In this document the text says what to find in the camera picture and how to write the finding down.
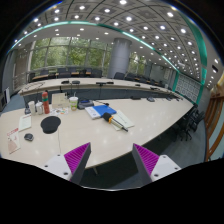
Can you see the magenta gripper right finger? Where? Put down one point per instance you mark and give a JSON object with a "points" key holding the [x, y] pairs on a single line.
{"points": [[151, 166]]}

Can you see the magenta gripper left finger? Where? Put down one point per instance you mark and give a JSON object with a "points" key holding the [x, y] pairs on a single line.
{"points": [[70, 166]]}

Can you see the black round mouse pad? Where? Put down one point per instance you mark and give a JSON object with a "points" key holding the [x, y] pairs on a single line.
{"points": [[50, 124]]}

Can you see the small black computer mouse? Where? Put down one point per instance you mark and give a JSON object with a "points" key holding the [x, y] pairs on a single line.
{"points": [[29, 137]]}

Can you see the pale green notebook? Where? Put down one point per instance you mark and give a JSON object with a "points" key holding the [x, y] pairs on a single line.
{"points": [[123, 119]]}

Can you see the blue folder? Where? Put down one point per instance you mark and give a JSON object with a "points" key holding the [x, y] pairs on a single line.
{"points": [[101, 109]]}

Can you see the black office chair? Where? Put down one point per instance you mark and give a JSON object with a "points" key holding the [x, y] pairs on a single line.
{"points": [[189, 122]]}

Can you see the green and white paper cup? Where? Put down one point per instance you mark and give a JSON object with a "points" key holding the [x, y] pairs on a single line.
{"points": [[73, 101]]}

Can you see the beige cardboard box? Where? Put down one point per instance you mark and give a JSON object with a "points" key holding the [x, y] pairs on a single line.
{"points": [[59, 100]]}

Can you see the white paper sheet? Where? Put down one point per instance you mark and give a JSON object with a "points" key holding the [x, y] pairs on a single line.
{"points": [[25, 122]]}

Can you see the white mug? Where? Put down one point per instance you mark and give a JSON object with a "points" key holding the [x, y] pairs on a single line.
{"points": [[39, 108]]}

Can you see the red and white booklet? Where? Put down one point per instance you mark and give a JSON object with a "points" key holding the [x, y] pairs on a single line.
{"points": [[13, 140]]}

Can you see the red thermos bottle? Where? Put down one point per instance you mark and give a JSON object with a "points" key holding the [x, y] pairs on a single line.
{"points": [[45, 102]]}

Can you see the white cup left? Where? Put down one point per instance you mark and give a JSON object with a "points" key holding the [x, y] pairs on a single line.
{"points": [[32, 107]]}

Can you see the curved conference desk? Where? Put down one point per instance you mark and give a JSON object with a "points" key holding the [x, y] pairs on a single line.
{"points": [[89, 83]]}

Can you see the grey concrete column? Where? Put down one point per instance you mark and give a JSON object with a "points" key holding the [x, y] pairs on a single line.
{"points": [[119, 59]]}

